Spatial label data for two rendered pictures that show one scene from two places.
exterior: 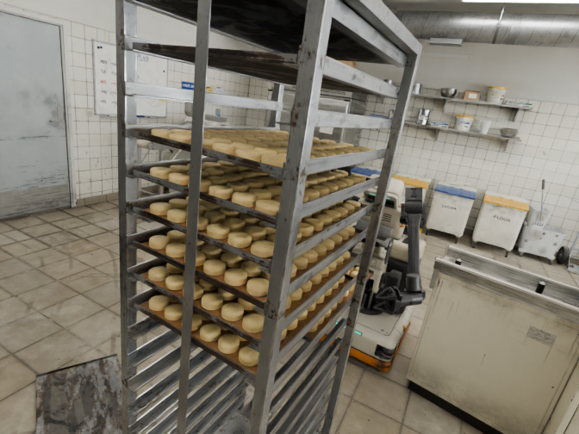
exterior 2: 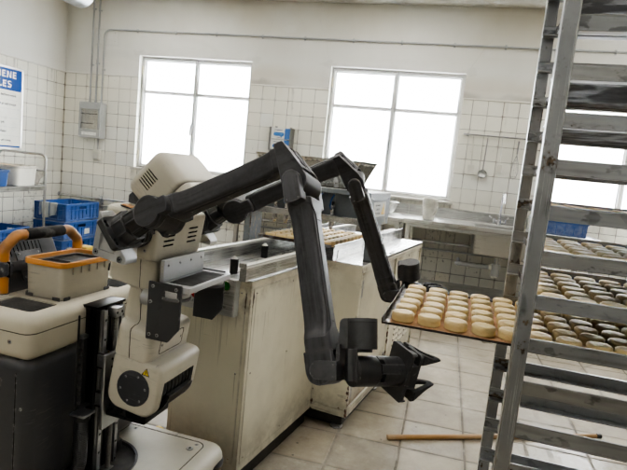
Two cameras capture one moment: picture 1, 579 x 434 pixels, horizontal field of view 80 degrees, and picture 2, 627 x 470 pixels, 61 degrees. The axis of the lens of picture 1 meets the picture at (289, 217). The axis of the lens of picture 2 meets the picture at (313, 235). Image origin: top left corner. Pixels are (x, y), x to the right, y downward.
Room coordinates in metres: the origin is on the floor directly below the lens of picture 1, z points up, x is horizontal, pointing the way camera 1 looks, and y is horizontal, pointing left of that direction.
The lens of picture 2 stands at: (1.97, 1.04, 1.28)
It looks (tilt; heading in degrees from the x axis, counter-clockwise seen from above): 7 degrees down; 258
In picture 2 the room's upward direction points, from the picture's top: 6 degrees clockwise
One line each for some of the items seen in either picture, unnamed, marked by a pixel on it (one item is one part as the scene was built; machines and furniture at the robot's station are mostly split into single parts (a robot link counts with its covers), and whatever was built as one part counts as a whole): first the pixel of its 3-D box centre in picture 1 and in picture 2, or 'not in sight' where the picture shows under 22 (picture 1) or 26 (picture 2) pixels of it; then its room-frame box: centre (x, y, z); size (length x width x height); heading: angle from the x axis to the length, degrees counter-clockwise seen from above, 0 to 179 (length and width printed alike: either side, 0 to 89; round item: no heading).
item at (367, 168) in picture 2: not in sight; (315, 171); (1.43, -1.66, 1.25); 0.56 x 0.29 x 0.14; 145
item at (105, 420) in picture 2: (374, 281); (153, 379); (2.09, -0.63, 0.56); 0.28 x 0.27 x 0.25; 62
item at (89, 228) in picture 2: not in sight; (66, 228); (3.47, -5.43, 0.30); 0.60 x 0.40 x 0.20; 65
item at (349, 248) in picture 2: not in sight; (373, 241); (0.98, -1.93, 0.88); 1.28 x 0.01 x 0.07; 55
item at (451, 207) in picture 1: (449, 211); not in sight; (5.11, -2.39, 0.38); 0.64 x 0.54 x 0.77; 154
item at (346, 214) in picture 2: not in sight; (311, 217); (1.43, -1.66, 1.01); 0.72 x 0.33 x 0.34; 145
